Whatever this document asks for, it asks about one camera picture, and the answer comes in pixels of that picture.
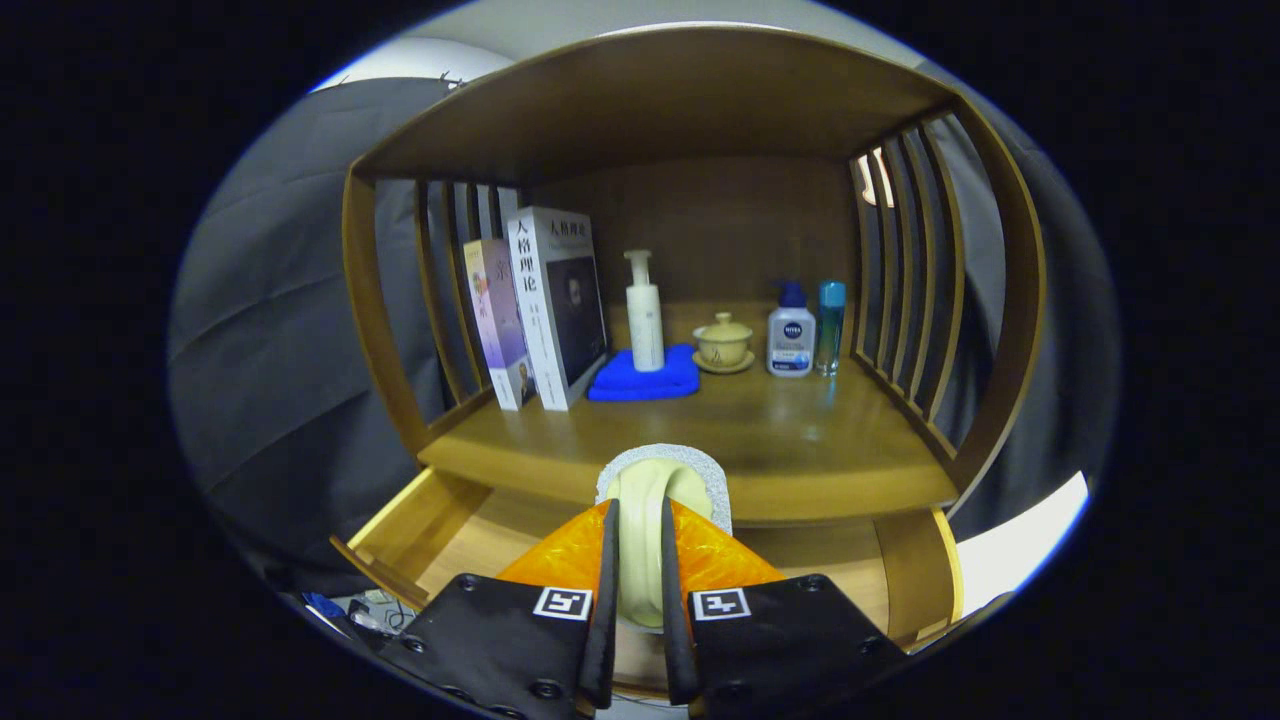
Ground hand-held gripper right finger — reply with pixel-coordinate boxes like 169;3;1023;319
658;495;911;719

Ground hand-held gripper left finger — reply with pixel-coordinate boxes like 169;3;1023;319
378;497;621;719

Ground cream handled scrub sponge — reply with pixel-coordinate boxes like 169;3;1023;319
595;443;734;633

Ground brown wooden drawer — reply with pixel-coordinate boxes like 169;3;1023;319
330;465;966;701

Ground brown wooden countertop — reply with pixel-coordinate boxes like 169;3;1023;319
418;355;959;526

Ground brown wooden cabinet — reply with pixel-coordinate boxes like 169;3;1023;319
340;25;1049;531

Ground blue folded cloth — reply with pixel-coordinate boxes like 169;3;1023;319
586;344;701;403

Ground yellow lidded tea cup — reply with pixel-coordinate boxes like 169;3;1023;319
693;312;754;367

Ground white pump bottle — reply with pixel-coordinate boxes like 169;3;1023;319
624;249;666;373

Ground white blue lotion bottle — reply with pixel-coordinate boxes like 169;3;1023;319
767;281;817;378

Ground thick white book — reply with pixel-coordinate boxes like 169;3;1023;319
506;206;609;412

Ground purple book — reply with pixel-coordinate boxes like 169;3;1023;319
463;238;538;412

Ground slim teal bottle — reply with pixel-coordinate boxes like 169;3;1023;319
815;280;847;377

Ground black backdrop cloth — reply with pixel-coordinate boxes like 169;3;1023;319
168;75;1121;601

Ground black floor cables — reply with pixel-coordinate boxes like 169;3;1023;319
340;590;413;636

